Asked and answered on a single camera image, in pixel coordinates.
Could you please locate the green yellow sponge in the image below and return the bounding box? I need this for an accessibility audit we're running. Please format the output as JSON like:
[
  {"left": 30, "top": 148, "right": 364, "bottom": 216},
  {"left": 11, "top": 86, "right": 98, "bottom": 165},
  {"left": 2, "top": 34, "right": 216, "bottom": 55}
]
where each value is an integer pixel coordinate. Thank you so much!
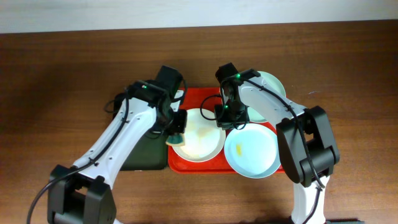
[{"left": 165, "top": 133, "right": 185, "bottom": 147}]

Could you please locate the white plate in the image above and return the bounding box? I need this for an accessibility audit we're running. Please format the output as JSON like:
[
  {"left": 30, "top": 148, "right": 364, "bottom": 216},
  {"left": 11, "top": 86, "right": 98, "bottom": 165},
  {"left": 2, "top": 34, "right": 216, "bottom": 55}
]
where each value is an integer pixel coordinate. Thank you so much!
[{"left": 172, "top": 108, "right": 226, "bottom": 163}]

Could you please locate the light blue plate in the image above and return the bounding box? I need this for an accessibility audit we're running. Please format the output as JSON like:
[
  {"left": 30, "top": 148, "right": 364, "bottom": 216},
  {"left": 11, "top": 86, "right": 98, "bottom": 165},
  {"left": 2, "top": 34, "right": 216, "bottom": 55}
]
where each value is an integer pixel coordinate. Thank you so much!
[{"left": 224, "top": 123, "right": 281, "bottom": 179}]

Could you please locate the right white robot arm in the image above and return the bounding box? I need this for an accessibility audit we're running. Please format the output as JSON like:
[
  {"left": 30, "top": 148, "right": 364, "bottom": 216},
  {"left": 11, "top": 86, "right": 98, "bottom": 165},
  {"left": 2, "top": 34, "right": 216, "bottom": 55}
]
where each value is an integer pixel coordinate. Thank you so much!
[{"left": 215, "top": 63, "right": 340, "bottom": 223}]

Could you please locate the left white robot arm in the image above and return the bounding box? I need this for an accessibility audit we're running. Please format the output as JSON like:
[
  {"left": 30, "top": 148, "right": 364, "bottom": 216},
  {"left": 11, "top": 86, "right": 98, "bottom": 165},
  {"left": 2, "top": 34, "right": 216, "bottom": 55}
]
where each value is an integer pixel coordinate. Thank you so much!
[{"left": 45, "top": 80, "right": 187, "bottom": 223}]

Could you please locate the dark green tray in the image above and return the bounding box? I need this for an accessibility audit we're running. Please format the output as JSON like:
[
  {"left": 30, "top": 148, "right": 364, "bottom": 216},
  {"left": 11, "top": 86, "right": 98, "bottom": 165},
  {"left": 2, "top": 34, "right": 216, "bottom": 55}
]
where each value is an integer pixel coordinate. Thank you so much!
[{"left": 113, "top": 92, "right": 170, "bottom": 171}]

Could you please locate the mint green plate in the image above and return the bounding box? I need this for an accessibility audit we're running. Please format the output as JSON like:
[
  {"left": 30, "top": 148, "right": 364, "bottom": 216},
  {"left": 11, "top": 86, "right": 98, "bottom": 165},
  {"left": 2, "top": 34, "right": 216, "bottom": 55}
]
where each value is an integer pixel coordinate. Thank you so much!
[{"left": 222, "top": 70, "right": 286, "bottom": 123}]

